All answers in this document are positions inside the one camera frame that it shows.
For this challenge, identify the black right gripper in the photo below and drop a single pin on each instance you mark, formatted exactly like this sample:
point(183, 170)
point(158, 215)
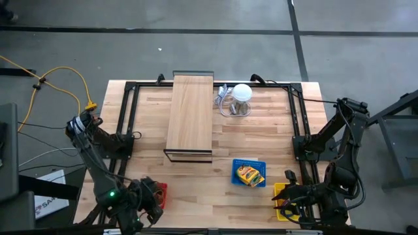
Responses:
point(305, 199)

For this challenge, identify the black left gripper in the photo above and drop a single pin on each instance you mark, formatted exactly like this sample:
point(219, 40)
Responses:
point(150, 199)

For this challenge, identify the wide tan rubber band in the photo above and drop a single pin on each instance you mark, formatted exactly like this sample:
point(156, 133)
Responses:
point(159, 195)

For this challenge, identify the red plastic basket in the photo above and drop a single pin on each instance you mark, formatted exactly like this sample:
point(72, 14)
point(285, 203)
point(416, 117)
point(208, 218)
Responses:
point(164, 196)

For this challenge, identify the yellow plastic basket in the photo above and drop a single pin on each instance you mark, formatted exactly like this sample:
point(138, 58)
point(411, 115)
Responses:
point(277, 187)

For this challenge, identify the yellow Crayola crayon box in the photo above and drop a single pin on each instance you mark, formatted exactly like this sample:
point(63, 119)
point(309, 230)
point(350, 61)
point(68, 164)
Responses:
point(259, 181)
point(246, 173)

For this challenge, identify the blue plastic basket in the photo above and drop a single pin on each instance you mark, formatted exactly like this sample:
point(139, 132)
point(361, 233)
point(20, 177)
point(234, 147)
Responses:
point(258, 164)

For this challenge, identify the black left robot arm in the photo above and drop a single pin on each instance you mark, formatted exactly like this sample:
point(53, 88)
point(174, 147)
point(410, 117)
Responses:
point(98, 176)

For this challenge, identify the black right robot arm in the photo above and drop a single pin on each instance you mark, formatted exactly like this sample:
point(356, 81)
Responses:
point(351, 143)

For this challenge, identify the white printed box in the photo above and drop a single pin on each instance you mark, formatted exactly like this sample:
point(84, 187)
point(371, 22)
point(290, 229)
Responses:
point(49, 209)

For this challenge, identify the black flat beam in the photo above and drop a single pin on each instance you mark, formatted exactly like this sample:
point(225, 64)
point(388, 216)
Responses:
point(49, 187)

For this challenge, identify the white mushroom table lamp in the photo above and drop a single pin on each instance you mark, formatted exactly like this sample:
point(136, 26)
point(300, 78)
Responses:
point(241, 93)

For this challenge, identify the black metal cart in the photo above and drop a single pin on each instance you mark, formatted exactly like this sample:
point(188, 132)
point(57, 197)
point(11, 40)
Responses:
point(401, 183)

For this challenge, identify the black clamp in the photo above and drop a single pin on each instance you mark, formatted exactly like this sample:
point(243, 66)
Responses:
point(258, 77)
point(160, 78)

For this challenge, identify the dark grey cabinet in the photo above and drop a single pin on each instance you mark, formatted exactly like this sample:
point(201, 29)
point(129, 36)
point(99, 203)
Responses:
point(8, 147)

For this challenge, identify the person's shoe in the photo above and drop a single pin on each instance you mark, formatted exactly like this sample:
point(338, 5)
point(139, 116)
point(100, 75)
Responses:
point(8, 14)

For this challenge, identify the silver bracket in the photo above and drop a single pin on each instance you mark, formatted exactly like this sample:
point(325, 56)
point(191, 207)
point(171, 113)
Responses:
point(121, 231)
point(303, 232)

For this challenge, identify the wooden shelf riser black frame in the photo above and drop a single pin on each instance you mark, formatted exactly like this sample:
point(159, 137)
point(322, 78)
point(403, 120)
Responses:
point(189, 114)

